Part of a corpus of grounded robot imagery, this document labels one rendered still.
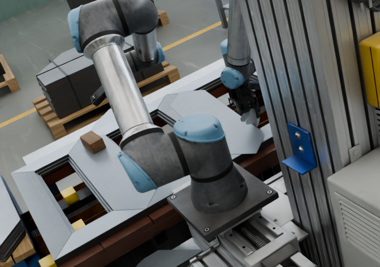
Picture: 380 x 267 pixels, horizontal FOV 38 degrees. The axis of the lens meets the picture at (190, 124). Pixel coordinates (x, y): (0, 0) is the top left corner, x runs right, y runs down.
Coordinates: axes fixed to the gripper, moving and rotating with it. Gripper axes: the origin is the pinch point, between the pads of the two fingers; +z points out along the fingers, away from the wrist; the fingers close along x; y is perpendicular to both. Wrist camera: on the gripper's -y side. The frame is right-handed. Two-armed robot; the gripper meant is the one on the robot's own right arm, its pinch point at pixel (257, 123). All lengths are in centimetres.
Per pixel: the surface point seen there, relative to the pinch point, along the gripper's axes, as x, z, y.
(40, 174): -52, 3, 78
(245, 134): 2.3, 0.7, 7.1
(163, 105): -53, 1, 16
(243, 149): 9.9, 0.7, 13.1
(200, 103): -37.6, 0.8, 4.6
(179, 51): -328, 86, -107
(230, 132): -4.6, 0.7, 9.4
